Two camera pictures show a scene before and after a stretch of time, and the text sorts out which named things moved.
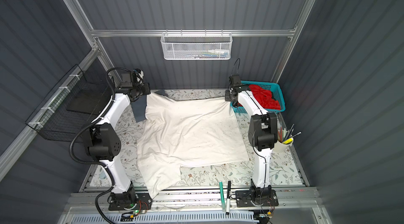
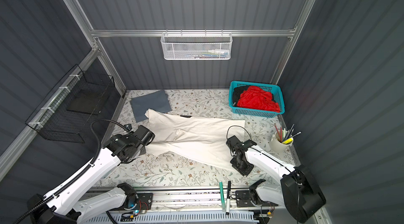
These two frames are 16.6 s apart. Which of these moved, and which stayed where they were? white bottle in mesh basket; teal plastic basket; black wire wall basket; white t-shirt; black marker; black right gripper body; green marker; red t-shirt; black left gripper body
Moved: black left gripper body; white t-shirt; black right gripper body
Stayed: green marker; red t-shirt; white bottle in mesh basket; black marker; teal plastic basket; black wire wall basket
